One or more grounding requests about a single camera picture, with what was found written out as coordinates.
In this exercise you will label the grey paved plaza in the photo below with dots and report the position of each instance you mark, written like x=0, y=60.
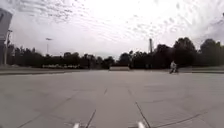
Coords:
x=113, y=96

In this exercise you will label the thin tower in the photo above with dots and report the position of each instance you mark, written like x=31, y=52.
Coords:
x=150, y=45

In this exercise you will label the person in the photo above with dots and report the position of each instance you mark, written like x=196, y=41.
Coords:
x=173, y=66

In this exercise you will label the lamp pole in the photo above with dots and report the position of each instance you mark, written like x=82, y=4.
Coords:
x=48, y=46

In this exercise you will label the robot's own part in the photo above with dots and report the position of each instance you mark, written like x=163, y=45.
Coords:
x=141, y=125
x=76, y=125

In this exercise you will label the long row of trees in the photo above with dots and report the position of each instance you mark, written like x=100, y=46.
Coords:
x=183, y=53

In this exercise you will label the pale pole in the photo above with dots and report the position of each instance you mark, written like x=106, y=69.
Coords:
x=6, y=50

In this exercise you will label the building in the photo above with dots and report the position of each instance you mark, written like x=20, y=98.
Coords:
x=4, y=23

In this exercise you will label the low pale wall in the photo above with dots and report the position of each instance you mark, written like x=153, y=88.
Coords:
x=119, y=68

